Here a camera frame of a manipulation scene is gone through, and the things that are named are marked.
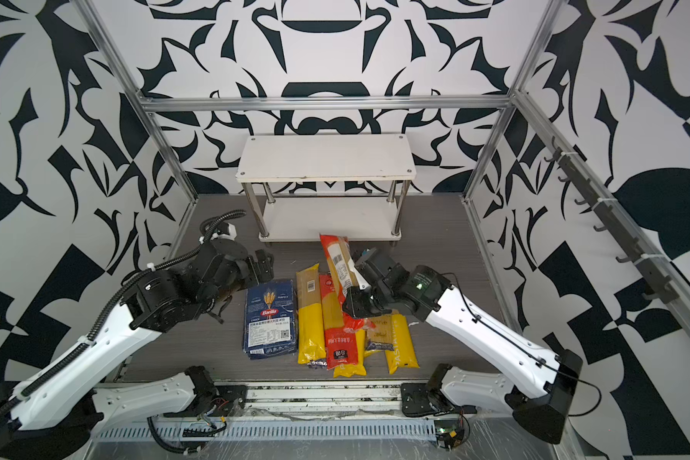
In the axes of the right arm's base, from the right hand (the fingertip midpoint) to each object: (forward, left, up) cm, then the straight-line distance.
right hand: (343, 303), depth 69 cm
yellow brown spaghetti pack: (-3, +9, -15) cm, 18 cm away
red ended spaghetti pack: (+10, 0, +4) cm, 11 cm away
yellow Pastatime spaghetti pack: (-6, -16, -19) cm, 26 cm away
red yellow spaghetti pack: (-6, +1, -15) cm, 16 cm away
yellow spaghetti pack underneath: (-10, -1, -20) cm, 23 cm away
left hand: (+8, +20, +9) cm, 23 cm away
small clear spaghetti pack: (-2, -10, -16) cm, 19 cm away
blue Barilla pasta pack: (+2, +21, -14) cm, 25 cm away
